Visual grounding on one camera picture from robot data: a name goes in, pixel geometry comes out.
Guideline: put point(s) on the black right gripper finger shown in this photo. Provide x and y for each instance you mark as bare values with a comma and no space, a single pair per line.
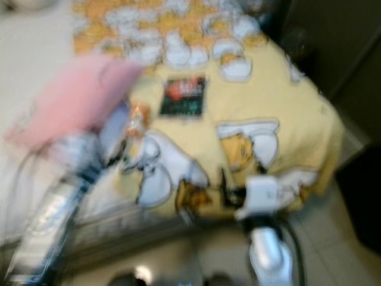
224,188

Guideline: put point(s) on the pink plush pillow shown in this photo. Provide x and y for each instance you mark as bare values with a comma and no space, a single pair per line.
71,101

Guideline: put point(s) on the dark red green book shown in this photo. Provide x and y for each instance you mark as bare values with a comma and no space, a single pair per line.
183,96

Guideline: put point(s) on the yellow cartoon egg blanket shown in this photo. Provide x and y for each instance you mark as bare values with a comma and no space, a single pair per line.
274,101

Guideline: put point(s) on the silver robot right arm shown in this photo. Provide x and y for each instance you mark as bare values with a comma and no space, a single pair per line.
268,253

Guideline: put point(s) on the dark wardrobe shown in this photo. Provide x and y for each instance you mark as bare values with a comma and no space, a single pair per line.
333,42

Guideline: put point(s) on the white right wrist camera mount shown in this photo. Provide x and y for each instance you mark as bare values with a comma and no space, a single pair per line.
265,193

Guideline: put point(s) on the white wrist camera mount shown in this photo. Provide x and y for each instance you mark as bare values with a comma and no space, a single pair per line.
86,150
265,193

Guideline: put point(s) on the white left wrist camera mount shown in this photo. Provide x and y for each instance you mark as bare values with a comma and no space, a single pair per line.
86,150

